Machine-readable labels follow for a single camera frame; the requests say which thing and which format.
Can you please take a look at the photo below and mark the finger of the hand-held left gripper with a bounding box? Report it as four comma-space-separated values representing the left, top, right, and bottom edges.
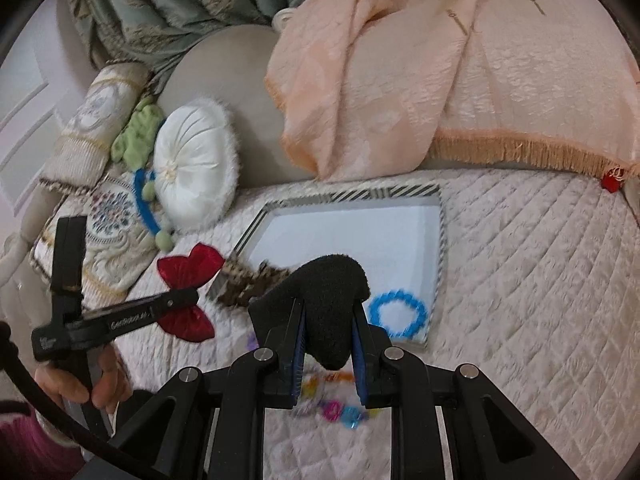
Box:
150, 288, 200, 322

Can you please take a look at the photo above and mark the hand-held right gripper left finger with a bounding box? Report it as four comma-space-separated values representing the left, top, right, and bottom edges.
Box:
107, 300, 306, 480

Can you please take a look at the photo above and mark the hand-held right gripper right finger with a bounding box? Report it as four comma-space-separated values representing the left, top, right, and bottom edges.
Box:
350, 310, 581, 480

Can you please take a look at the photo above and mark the red fabric bow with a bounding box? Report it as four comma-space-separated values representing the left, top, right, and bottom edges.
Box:
157, 242, 226, 344

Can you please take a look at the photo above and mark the black fuzzy hair band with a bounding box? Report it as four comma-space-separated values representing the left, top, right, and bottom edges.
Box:
248, 255, 372, 370

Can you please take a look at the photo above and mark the rainbow crystal bracelet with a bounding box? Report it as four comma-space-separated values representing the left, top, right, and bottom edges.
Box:
292, 370, 373, 431

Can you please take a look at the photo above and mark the leopard print scrunchie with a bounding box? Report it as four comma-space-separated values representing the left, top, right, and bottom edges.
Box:
209, 255, 293, 312

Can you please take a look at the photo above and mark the blue bead bracelet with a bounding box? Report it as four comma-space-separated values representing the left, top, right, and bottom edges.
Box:
369, 288, 430, 339

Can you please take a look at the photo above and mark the white tray with striped rim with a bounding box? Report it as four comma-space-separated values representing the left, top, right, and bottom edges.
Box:
231, 183, 446, 349

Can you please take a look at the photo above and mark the person's left forearm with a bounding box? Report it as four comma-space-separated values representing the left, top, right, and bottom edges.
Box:
0, 399, 53, 453

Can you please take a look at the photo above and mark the person's left hand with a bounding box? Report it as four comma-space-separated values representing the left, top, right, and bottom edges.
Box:
34, 345, 133, 414

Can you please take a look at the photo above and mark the cream embroidered pillow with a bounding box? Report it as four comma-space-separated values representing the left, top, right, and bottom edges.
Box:
29, 172, 172, 307

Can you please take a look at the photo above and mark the blue band with green pompoms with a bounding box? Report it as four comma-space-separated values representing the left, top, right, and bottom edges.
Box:
132, 166, 174, 252

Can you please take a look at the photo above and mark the round white furry cushion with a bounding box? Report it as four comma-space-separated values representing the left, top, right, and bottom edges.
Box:
152, 96, 240, 233

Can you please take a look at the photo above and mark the cream bolster pillow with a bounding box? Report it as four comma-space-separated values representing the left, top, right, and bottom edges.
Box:
39, 65, 154, 190

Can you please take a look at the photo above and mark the green plush toy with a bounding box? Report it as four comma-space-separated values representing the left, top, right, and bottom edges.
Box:
110, 97, 166, 167

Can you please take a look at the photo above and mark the cream quilted bedspread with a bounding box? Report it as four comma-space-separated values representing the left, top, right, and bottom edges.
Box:
114, 167, 640, 480

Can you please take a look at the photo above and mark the beige padded headboard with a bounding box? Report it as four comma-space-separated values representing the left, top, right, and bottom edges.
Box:
166, 25, 315, 189

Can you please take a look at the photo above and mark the peach fringed pillow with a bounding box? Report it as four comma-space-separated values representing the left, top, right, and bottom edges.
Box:
265, 0, 640, 182

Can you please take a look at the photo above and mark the black cable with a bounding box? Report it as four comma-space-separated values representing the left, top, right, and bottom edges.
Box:
0, 321, 156, 478

